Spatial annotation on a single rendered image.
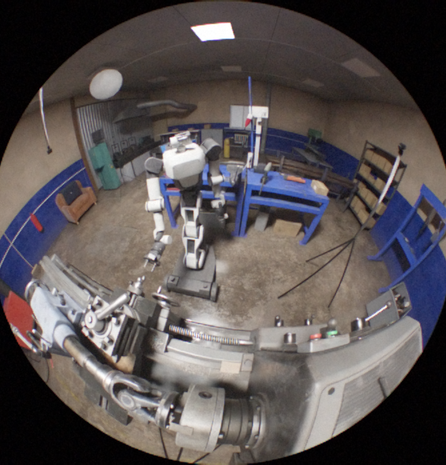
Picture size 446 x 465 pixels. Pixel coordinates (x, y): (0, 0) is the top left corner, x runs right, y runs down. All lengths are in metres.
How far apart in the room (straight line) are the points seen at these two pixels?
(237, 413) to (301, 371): 0.23
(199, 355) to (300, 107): 7.40
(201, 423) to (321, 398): 0.26
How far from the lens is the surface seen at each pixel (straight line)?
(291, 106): 7.04
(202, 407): 0.43
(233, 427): 0.47
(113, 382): 0.58
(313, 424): 0.33
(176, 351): 0.74
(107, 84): 3.80
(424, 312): 3.60
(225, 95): 6.92
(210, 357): 0.71
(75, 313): 0.96
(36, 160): 4.74
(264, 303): 1.69
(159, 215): 1.00
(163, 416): 0.50
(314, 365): 0.32
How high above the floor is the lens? 1.56
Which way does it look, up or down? 46 degrees down
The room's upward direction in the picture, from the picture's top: 2 degrees clockwise
